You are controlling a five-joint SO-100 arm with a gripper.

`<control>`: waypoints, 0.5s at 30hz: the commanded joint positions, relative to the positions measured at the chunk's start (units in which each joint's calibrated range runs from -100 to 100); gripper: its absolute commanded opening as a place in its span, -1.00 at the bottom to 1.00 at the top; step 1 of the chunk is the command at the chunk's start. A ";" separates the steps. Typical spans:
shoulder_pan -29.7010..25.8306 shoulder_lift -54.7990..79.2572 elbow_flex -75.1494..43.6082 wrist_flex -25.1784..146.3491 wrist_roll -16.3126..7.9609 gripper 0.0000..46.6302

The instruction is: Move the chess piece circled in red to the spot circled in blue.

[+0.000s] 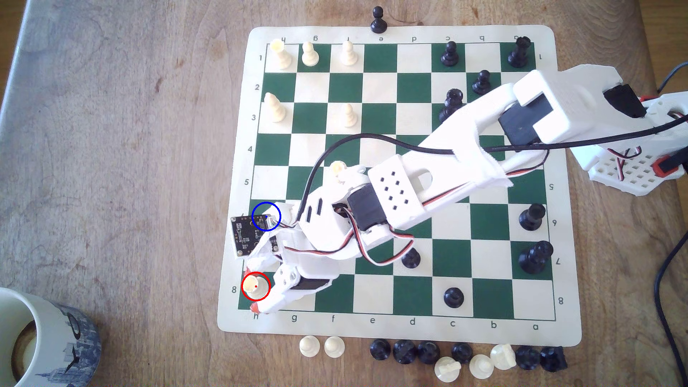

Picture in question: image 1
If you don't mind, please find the grey cable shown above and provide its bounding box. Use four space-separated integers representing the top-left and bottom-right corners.
658 63 688 93

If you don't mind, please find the black queen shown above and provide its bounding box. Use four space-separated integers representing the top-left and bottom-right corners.
439 89 464 123

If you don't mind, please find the white mug with skyline print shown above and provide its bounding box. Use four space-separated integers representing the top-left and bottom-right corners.
0 287 102 387

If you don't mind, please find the white chess piece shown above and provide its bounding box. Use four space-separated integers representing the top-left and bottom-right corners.
434 356 462 383

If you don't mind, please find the black knight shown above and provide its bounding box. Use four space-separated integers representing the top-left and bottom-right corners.
540 346 568 373

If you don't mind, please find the orange and black connector plug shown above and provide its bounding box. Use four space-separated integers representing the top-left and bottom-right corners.
653 155 686 177

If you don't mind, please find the green and cream chess mat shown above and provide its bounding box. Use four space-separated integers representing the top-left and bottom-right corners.
216 25 583 347

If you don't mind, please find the black rook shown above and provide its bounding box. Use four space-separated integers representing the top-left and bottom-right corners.
508 37 533 68

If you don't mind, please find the tall white rook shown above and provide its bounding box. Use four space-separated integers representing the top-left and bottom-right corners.
269 39 293 71

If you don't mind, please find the white bishop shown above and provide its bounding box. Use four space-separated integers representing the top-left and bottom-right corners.
263 92 287 122

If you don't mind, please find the black chess piece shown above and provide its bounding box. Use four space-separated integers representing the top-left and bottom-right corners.
392 340 418 365

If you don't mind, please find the black camera circuit board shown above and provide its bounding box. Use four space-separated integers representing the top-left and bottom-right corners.
231 215 269 258

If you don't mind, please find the small white rook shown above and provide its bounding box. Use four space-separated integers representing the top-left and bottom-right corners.
243 274 267 297

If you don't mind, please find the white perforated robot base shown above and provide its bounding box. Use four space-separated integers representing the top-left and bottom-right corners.
571 145 688 197

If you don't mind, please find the black camera cable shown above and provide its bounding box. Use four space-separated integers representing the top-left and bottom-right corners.
300 115 688 226

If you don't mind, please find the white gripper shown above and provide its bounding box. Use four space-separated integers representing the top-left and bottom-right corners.
243 184 357 315

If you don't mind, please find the red white black servo wire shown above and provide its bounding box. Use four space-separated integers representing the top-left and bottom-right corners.
279 207 417 268

